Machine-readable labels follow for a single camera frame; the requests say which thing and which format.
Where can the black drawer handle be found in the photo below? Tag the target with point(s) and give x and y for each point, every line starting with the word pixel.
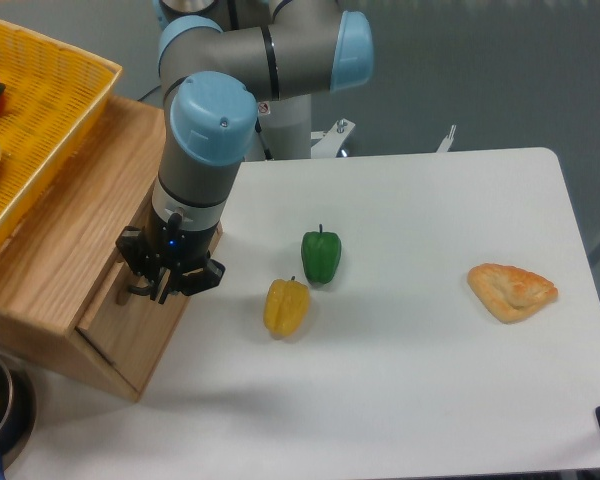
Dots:
pixel 140 290

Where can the green bell pepper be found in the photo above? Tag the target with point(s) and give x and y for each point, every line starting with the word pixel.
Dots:
pixel 321 254

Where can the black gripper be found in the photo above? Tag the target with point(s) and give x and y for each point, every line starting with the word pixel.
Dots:
pixel 171 259

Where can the baked bread pastry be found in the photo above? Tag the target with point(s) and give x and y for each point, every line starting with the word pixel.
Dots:
pixel 509 293

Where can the dark metal pot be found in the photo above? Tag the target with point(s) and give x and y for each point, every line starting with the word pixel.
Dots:
pixel 18 406

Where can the wooden top drawer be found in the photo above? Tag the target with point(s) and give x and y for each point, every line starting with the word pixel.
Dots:
pixel 129 332

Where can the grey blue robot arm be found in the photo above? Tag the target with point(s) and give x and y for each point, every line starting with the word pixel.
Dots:
pixel 214 74

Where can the wooden drawer cabinet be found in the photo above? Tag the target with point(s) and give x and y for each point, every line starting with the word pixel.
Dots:
pixel 53 264

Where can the yellow bell pepper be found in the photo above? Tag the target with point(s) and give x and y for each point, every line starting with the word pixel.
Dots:
pixel 287 303

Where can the yellow plastic basket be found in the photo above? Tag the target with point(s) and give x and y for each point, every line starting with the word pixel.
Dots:
pixel 54 94

